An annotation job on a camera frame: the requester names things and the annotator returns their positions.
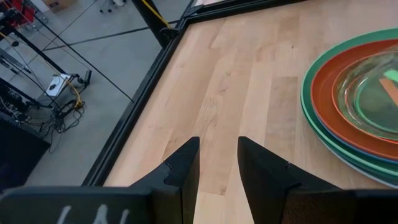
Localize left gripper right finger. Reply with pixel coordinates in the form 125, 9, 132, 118
238, 136, 340, 224

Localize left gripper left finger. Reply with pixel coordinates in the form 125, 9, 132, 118
130, 136, 200, 224

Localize orange-red plastic plate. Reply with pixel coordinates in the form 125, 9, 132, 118
310, 39, 398, 162

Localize pink translucent plastic plate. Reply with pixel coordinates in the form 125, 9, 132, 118
331, 43, 398, 146

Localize grey-blue plastic plate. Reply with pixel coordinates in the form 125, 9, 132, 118
313, 102, 398, 166

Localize green translucent plastic plate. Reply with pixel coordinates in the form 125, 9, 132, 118
354, 77, 398, 134

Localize light green plastic plate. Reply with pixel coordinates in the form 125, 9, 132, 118
300, 27, 398, 178

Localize dark green plastic plate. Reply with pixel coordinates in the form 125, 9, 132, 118
303, 102, 398, 185

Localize large pale mint plate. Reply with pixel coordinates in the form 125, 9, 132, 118
306, 111, 398, 190

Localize white power adapter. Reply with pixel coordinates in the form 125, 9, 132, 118
45, 73, 72, 97

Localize black cabinet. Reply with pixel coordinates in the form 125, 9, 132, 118
0, 77, 51, 191

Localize white chair base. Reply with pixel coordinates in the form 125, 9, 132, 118
98, 0, 127, 14

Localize brown cardboard box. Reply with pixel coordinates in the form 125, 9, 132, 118
42, 0, 76, 12

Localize red cart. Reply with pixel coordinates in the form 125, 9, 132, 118
0, 0, 35, 27

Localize black table frame rail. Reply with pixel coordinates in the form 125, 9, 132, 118
81, 0, 307, 187

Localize yellow floor cable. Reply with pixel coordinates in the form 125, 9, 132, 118
63, 79, 84, 109

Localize tangled black floor cables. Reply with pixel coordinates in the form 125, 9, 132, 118
27, 99, 85, 153

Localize black rig corner post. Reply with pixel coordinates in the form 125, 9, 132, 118
131, 0, 180, 48

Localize yellow cable on post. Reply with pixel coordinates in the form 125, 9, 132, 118
140, 0, 171, 29

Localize black stand frame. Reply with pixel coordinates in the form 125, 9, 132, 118
0, 23, 93, 110

